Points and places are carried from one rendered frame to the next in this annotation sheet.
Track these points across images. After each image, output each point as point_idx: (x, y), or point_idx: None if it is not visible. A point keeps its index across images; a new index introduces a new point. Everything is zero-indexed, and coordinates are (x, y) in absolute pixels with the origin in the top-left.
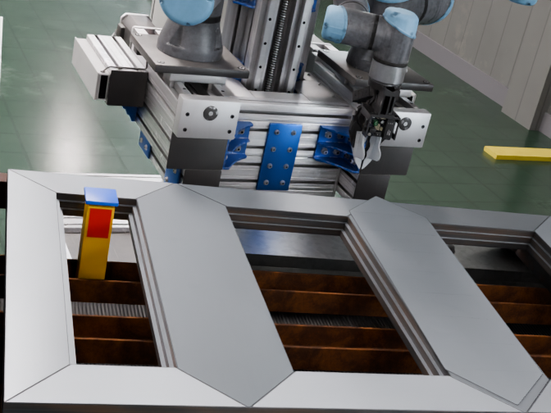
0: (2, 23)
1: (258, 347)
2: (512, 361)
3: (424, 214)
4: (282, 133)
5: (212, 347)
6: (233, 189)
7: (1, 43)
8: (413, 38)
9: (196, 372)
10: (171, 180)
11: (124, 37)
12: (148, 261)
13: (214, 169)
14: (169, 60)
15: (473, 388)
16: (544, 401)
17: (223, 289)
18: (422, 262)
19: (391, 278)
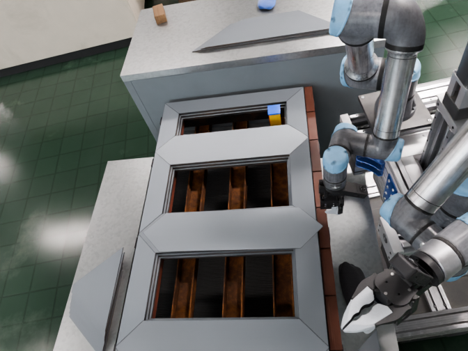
0: (374, 40)
1: (183, 156)
2: (167, 242)
3: (306, 248)
4: (390, 184)
5: (184, 144)
6: (308, 158)
7: (342, 45)
8: (326, 170)
9: (172, 140)
10: None
11: None
12: None
13: (353, 159)
14: (369, 100)
15: (153, 219)
16: (143, 244)
17: (218, 149)
18: (247, 229)
19: (231, 210)
